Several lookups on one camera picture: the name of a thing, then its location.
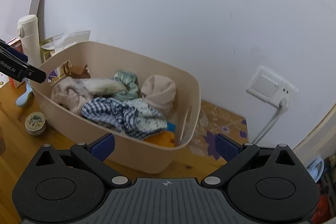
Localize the white power cable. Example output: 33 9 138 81
251 97 291 144

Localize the pink beige cloth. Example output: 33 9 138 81
141 75 177 115
50 77 93 115

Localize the blue hair brush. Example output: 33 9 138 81
15 83 33 107

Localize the small yellow green box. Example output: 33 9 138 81
40 39 55 63

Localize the blue checkered cloth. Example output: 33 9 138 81
81 97 167 140

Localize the white fluffy plush toy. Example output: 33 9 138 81
81 79 126 95

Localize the red carton box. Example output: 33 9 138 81
6 37 27 89

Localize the beige plastic storage bin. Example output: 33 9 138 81
31 41 201 174

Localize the purple floral table mat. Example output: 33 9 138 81
189 101 248 161

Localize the small brown hair clip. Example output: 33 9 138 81
63 61 91 79

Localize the green checkered cloth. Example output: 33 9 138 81
113 70 139 102

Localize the wall socket with switch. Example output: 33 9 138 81
247 65 299 108

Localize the white thermos bottle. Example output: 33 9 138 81
17 14 42 67

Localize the round decorated tin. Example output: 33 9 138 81
25 111 47 136

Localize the lilac headboard panel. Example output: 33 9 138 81
0 0 40 42

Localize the tissue pack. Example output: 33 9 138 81
41 30 91 53

